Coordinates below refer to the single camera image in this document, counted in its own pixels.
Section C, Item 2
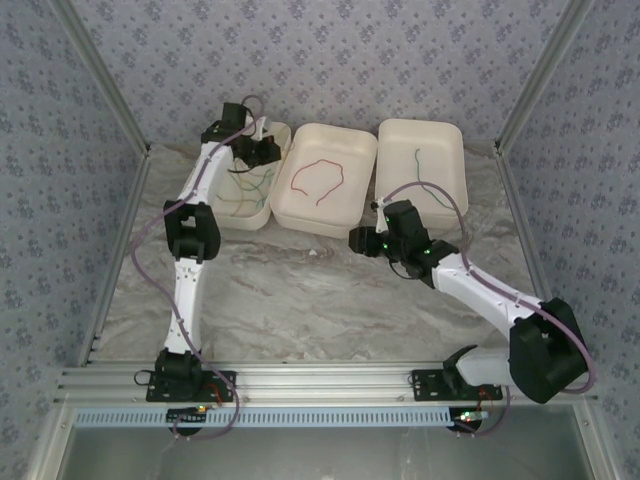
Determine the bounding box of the cream plastic tray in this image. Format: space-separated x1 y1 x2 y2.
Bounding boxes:
269 123 379 239
209 121 294 231
372 118 470 232

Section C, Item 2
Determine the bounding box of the red wire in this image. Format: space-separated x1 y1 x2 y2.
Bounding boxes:
289 158 346 207

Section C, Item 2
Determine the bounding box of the green wire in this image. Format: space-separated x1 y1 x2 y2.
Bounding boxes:
412 147 451 207

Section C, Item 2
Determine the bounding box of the small circuit board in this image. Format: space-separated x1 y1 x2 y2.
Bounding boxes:
452 409 489 431
167 407 209 426

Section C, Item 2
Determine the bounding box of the grey metal panel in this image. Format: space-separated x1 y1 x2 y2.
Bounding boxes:
29 404 616 480

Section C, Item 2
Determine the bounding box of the aluminium side rail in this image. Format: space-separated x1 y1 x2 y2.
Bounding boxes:
77 147 154 369
494 144 574 364

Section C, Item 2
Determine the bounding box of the long aluminium base rail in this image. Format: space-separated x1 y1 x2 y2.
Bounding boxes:
54 360 599 405

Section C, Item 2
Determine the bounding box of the aluminium frame post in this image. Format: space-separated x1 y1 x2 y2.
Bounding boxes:
494 0 596 156
49 0 153 159

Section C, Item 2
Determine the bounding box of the slotted grey cable duct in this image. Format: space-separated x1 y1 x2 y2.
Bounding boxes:
73 407 464 430

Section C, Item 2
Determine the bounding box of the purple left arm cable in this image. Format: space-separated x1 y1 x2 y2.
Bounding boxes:
130 94 269 442

